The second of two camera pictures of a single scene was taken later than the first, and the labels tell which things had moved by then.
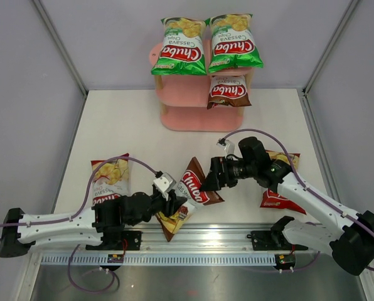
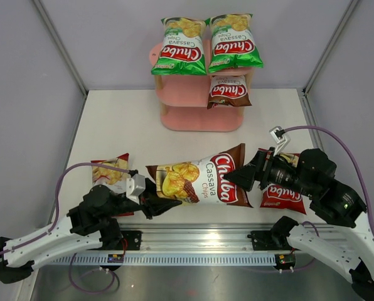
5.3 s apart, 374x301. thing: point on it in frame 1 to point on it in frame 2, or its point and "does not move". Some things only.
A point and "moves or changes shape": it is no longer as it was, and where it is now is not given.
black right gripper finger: [212, 182] to [243, 177]
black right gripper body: [234, 170] to [275, 171]
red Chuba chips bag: [273, 200] does not move
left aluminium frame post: [61, 49] does not move
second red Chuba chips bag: [111, 179] does not move
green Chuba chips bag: [183, 49] does not move
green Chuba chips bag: [233, 44] does not move
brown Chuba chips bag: [189, 187] moves or changes shape
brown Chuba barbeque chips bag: [228, 90] does not move
